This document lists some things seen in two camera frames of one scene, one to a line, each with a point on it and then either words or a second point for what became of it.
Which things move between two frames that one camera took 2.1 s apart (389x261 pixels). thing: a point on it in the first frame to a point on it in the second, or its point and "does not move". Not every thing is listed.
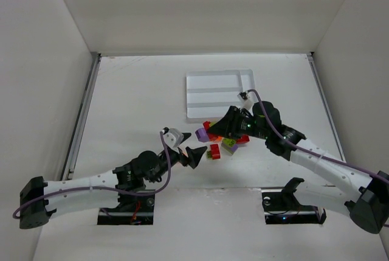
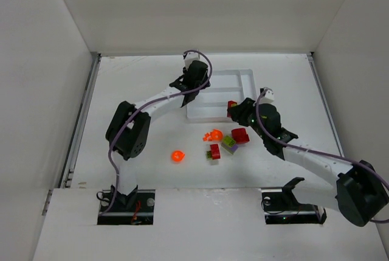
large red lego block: x=245 y=139 does not move
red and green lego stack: x=214 y=153 does not move
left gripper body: x=185 y=156 to x=188 y=97
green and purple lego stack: x=230 y=145 does not move
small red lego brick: x=206 y=125 to x=230 y=103
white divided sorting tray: x=209 y=92 does not move
